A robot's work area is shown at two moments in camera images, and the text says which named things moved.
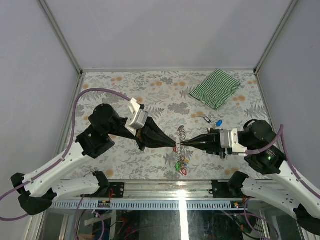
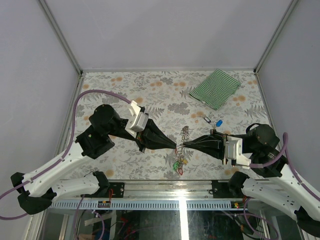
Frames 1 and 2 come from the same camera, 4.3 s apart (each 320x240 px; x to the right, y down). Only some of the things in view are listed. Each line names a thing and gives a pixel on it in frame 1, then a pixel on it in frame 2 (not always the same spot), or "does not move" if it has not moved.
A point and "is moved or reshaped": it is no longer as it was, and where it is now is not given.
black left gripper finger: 155,136 does not move
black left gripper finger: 158,140 does not move
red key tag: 184,171 is moved or reshaped
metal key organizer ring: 181,150 is moved or reshaped
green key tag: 177,166 is moved or reshaped
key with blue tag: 219,123 does not move
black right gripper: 209,142 does not move
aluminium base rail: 159,195 does not move
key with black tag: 206,118 does not move
